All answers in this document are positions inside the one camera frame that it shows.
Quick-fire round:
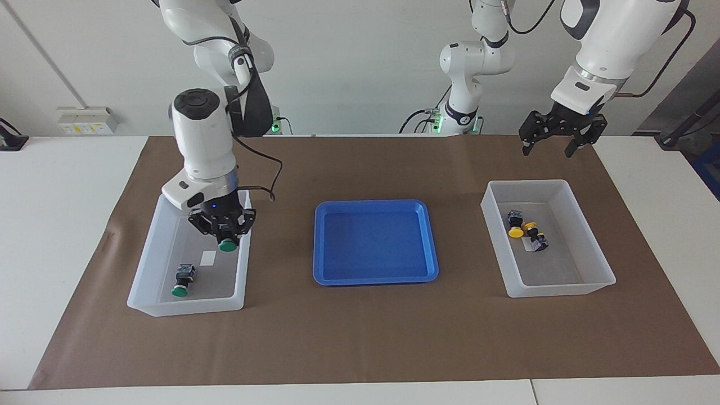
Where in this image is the translucent white plastic box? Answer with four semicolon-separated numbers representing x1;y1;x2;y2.
127;188;254;317
480;179;617;299

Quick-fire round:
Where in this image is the black metal stand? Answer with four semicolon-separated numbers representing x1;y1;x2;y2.
655;90;720;150

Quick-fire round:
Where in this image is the blue plastic tray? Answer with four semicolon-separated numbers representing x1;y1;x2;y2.
313;199;439;287

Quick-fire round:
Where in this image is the blue crate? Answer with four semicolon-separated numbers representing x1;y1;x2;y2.
691;152;720;200

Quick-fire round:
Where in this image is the brown paper mat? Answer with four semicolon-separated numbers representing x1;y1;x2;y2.
28;135;720;390

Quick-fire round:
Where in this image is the black device at table edge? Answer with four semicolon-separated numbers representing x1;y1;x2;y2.
0;118;29;151

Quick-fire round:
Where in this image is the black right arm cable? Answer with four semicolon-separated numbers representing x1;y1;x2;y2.
186;17;283;203

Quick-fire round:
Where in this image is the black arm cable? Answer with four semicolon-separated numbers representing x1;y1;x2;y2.
186;17;283;203
503;0;697;97

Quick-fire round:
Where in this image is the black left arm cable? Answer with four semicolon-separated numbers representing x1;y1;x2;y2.
503;0;697;97

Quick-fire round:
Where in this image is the black base cable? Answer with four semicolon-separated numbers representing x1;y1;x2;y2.
399;84;451;134

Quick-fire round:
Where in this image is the white wall socket box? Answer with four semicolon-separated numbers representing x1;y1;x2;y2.
56;107;120;136

